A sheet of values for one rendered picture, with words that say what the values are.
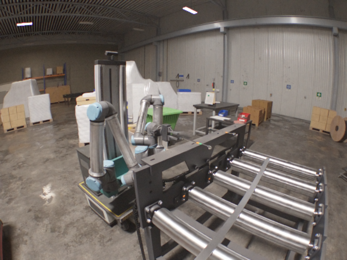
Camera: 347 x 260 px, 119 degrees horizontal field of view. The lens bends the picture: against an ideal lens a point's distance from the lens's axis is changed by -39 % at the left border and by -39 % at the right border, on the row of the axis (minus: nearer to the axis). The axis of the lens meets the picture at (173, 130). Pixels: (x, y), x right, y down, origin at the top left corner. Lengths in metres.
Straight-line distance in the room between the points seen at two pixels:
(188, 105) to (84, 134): 5.18
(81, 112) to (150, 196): 3.51
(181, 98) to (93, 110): 6.89
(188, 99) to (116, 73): 6.40
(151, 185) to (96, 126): 0.58
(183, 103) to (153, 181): 7.11
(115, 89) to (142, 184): 1.11
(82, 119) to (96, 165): 2.98
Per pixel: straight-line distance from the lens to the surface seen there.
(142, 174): 0.83
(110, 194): 1.66
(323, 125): 8.38
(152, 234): 1.13
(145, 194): 0.90
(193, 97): 7.95
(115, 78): 1.72
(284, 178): 1.44
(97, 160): 1.33
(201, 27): 13.55
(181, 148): 1.01
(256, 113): 6.75
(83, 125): 4.29
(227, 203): 1.01
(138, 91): 4.68
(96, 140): 1.25
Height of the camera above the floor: 1.56
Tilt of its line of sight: 17 degrees down
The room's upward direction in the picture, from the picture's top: 1 degrees clockwise
